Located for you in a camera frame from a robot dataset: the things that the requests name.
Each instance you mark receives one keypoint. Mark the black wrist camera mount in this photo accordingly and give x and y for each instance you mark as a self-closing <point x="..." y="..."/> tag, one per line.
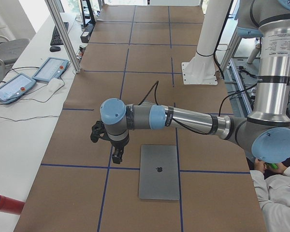
<point x="99" y="132"/>

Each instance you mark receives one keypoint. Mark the blue teach pendant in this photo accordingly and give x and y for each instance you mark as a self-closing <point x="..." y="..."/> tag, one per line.
<point x="51" y="68"/>
<point x="15" y="88"/>

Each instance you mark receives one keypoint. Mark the red cylinder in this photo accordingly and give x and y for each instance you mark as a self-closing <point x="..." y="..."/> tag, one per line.
<point x="11" y="206"/>

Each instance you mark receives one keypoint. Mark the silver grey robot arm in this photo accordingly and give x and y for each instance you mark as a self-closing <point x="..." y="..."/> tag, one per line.
<point x="265" y="133"/>

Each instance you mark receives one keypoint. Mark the aluminium rail frame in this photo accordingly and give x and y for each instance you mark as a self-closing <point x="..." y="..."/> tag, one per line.
<point x="240" y="65"/>

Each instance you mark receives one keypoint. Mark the aluminium frame post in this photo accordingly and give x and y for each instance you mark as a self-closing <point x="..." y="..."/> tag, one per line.
<point x="54" y="11"/>

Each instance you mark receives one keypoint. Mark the grey office chair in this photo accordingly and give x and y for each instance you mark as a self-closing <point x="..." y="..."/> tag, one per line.
<point x="10" y="50"/>

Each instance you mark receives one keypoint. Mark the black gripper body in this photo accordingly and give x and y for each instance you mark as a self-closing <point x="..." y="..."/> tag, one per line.
<point x="118" y="144"/>

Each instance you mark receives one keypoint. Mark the black box on table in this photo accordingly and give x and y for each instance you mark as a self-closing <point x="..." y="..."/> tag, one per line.
<point x="85" y="36"/>

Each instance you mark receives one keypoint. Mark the near blue teach pendant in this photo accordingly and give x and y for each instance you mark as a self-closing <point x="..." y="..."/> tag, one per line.
<point x="15" y="88"/>

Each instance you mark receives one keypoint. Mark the grey closed laptop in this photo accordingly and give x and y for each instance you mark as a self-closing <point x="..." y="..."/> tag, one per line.
<point x="159" y="173"/>

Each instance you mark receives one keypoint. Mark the black keyboard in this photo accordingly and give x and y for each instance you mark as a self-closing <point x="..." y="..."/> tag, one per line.
<point x="56" y="39"/>

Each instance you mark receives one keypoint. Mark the far blue teach pendant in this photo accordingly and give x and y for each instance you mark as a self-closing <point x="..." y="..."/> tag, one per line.
<point x="51" y="68"/>

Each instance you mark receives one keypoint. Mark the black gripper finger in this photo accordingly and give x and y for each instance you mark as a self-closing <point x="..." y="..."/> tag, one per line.
<point x="117" y="155"/>

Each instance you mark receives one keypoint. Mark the white folded cloth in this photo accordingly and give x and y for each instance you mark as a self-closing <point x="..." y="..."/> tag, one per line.
<point x="54" y="85"/>

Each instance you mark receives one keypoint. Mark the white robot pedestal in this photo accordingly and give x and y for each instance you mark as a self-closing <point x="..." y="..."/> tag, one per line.
<point x="201" y="69"/>

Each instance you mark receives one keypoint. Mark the black computer mouse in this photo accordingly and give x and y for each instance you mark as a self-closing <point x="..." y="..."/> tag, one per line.
<point x="55" y="48"/>

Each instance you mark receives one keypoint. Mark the person in white coat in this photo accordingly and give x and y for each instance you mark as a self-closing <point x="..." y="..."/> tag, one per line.
<point x="273" y="193"/>

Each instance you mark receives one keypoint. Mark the black shelf frame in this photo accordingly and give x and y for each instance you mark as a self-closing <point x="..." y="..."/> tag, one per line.
<point x="87" y="12"/>

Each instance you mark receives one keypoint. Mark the person's hand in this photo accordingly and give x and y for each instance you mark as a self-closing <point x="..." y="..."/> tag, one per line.
<point x="260" y="165"/>

